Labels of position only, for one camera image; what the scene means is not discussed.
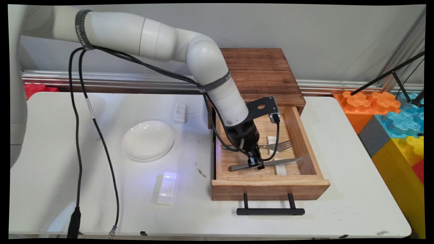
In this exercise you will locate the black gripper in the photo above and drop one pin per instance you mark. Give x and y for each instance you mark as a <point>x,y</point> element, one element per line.
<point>242,137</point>

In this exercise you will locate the silver serrated table knife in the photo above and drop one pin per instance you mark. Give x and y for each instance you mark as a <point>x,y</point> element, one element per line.
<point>284,161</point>

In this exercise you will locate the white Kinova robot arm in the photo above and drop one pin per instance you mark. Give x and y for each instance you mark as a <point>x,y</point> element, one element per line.
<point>118,30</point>

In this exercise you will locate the small white ceramic cutlery rest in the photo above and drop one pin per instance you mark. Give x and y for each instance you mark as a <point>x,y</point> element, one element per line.
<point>271,139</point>
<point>180,113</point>

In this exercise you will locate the silver metal fork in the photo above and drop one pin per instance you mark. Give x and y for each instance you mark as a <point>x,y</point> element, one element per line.
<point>278,145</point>

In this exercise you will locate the light wooden drawer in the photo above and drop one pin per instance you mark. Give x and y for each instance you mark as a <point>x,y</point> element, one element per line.
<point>271,189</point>

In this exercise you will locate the dark brown wooden cabinet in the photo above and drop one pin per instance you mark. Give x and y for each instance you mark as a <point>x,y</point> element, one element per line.
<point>264,71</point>

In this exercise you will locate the large white ceramic cutlery rest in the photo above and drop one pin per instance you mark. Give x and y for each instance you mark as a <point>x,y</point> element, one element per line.
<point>167,188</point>

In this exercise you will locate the round white plate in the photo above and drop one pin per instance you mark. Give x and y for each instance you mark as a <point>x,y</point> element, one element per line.
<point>148,140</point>

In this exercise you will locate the orange foam block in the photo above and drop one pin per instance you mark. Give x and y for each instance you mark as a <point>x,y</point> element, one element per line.
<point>359,105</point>

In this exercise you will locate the grey foam block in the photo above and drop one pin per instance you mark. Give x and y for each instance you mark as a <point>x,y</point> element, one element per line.
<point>371,135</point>

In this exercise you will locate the blue foam block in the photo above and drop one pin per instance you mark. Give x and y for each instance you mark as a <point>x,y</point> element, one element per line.
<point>403,123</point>

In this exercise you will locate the black tripod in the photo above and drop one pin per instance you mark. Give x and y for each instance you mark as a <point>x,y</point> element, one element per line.
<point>393,72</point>

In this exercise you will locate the small wrist camera box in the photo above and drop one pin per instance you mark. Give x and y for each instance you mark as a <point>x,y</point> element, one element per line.
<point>274,117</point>

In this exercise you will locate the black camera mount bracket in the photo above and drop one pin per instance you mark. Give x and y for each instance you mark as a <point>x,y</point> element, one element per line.
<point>268,103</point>

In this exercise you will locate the aluminium rail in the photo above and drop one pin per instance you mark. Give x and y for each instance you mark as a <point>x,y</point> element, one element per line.
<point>101,78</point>

